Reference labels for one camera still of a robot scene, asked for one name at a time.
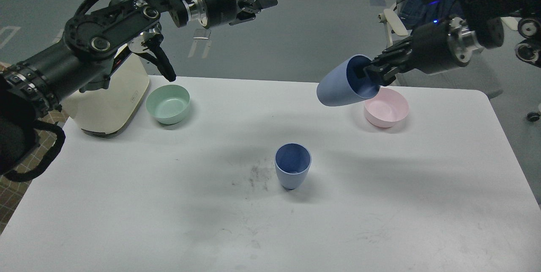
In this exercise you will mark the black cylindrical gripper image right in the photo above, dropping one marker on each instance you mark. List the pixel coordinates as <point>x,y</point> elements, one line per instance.
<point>433,48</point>

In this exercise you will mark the blue cup image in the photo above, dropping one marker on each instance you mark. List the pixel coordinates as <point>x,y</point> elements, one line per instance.
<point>292,162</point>
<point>347,83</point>

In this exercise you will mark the pink bowl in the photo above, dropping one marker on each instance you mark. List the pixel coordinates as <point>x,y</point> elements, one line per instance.
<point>386,109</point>

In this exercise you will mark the blue denim jacket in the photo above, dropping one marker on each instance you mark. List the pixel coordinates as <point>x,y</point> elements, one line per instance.
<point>413,13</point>

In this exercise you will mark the green bowl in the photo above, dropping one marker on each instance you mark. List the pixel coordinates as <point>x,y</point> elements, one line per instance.
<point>169,104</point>

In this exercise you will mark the cream white toaster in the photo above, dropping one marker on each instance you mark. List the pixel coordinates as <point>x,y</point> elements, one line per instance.
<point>107,112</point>

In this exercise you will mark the beige checkered cloth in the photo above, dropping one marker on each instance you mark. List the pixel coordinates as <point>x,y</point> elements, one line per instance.
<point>11,193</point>

